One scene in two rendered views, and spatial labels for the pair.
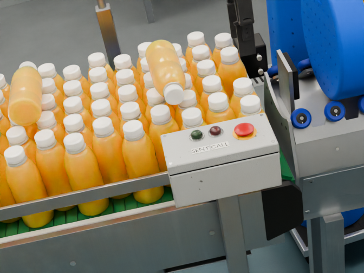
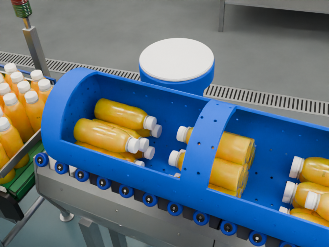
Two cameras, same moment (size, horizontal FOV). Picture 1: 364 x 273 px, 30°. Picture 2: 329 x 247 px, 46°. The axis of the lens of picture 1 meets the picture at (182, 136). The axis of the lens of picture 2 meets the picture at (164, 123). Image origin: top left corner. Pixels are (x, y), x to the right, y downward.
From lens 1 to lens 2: 1.19 m
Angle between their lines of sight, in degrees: 23
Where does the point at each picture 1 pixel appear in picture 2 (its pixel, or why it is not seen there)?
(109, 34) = (31, 45)
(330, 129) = (58, 176)
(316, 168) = (49, 193)
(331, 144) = (58, 185)
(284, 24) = not seen: hidden behind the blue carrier
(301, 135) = (41, 170)
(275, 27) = not seen: hidden behind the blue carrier
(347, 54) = (44, 140)
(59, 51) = (160, 27)
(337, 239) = (87, 235)
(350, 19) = (50, 118)
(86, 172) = not seen: outside the picture
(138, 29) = (209, 32)
